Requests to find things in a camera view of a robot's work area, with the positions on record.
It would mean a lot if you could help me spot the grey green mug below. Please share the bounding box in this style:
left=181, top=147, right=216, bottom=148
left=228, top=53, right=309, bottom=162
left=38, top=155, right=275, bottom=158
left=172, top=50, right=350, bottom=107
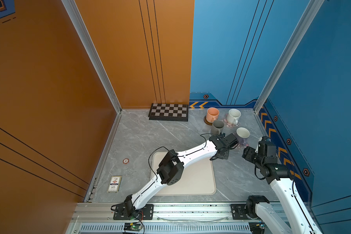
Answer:
left=211, top=120, right=225, bottom=135

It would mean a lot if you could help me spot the white mug purple handle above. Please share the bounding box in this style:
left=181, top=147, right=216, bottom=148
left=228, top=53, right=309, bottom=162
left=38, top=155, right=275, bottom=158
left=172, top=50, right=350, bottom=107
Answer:
left=236, top=127, right=250, bottom=139

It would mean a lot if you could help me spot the pink flower coaster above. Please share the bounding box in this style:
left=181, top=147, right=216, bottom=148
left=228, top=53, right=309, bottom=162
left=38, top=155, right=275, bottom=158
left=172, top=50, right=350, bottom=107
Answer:
left=222, top=114, right=240, bottom=128
left=238, top=137, right=249, bottom=148

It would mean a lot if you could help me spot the brown wooden round coaster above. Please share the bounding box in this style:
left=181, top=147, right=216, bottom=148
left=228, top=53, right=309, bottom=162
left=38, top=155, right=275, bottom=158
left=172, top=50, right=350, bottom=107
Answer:
left=203, top=116, right=212, bottom=126

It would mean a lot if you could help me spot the cream white mug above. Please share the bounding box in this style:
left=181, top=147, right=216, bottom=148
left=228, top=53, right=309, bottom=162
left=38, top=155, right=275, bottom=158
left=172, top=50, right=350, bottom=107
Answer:
left=226, top=109, right=241, bottom=126

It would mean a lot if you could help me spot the orange peach mug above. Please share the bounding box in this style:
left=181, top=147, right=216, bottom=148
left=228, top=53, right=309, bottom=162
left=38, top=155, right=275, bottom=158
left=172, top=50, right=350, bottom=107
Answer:
left=206, top=107, right=219, bottom=123

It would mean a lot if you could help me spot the beige rectangular serving tray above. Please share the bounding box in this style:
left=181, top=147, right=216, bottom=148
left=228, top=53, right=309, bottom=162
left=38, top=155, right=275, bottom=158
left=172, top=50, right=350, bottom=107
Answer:
left=156, top=159, right=216, bottom=197

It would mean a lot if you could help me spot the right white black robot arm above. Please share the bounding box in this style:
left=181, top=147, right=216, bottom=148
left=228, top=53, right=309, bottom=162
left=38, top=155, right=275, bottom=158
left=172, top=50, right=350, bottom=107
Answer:
left=242, top=136, right=322, bottom=234

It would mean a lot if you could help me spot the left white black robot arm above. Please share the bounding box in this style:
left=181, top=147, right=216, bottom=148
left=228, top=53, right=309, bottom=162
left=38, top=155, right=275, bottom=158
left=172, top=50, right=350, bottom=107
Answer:
left=123, top=134, right=238, bottom=218

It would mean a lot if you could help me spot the black white chessboard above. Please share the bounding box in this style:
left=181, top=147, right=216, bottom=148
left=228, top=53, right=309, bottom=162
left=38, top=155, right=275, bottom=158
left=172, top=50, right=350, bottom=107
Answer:
left=148, top=103, right=189, bottom=121

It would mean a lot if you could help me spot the playing card box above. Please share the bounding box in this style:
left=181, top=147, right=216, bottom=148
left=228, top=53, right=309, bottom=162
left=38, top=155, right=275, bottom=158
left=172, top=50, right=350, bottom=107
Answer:
left=107, top=175, right=122, bottom=193

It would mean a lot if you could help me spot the left green circuit board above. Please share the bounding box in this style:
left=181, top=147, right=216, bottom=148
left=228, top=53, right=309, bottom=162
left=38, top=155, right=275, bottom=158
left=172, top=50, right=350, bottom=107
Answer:
left=123, top=222, right=143, bottom=233

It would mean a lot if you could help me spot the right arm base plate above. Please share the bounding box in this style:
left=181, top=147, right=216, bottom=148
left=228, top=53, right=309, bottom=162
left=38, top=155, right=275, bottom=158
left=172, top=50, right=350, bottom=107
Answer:
left=230, top=201, right=274, bottom=220

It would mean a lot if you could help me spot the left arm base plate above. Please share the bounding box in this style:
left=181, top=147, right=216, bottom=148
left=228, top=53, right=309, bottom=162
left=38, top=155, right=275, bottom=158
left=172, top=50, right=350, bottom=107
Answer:
left=111, top=203, right=154, bottom=220

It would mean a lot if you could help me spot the aluminium front frame rail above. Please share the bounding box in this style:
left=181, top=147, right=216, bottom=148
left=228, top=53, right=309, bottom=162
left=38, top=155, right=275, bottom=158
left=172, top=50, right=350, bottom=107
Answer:
left=65, top=201, right=324, bottom=234

